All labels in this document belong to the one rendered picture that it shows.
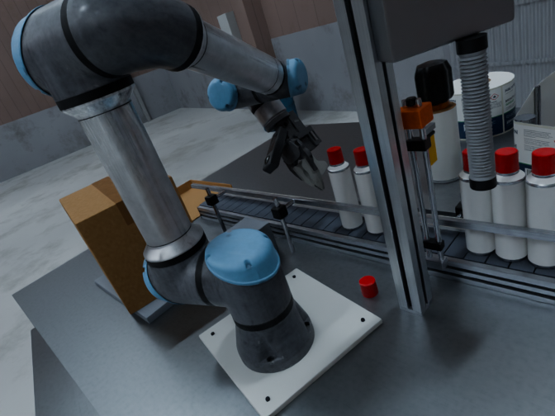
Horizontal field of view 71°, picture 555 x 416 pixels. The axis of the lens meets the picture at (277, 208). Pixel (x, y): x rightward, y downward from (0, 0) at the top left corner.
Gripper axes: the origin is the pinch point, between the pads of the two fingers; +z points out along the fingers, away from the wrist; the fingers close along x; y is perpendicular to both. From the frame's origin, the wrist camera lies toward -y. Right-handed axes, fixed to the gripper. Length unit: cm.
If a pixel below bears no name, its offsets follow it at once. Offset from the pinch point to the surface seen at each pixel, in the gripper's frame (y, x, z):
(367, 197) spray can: -2.3, -13.8, 8.0
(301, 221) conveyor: -2.6, 11.4, 5.0
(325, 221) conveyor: -0.6, 5.1, 8.6
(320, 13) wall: 354, 220, -157
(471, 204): -2.5, -33.5, 17.8
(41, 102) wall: 191, 820, -505
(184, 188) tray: 8, 82, -32
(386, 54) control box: -18, -47, -10
